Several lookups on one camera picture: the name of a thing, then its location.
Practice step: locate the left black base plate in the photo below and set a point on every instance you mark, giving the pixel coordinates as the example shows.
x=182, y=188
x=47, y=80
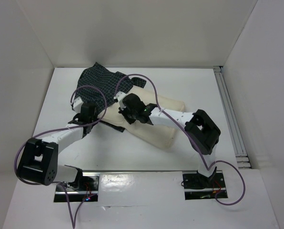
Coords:
x=85, y=186

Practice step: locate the cream white pillow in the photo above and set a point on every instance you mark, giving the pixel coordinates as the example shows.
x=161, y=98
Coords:
x=162, y=133

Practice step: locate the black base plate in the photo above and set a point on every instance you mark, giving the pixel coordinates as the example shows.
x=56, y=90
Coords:
x=195, y=190
x=85, y=186

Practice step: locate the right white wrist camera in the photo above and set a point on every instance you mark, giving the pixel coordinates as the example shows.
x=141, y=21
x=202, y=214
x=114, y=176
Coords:
x=119, y=96

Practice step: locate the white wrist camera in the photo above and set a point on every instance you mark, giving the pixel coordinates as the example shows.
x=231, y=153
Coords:
x=119, y=96
x=77, y=104

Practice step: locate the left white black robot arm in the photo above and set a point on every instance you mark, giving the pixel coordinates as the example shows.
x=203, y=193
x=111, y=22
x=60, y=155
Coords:
x=38, y=164

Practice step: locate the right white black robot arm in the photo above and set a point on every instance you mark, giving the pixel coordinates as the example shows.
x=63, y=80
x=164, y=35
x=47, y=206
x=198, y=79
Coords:
x=200, y=129

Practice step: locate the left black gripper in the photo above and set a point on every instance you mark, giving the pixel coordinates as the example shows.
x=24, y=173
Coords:
x=95, y=119

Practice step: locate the dark blue checkered pillowcase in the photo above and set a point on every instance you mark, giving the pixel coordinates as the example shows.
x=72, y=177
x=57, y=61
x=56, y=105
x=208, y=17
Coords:
x=97, y=86

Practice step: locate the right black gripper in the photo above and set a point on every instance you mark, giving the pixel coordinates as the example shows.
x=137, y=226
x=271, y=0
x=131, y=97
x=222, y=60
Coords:
x=126, y=114

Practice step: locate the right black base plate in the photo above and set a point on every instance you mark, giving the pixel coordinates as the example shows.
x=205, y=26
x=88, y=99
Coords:
x=195, y=190

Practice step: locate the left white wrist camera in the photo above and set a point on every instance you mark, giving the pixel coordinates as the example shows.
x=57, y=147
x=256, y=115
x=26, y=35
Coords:
x=77, y=104

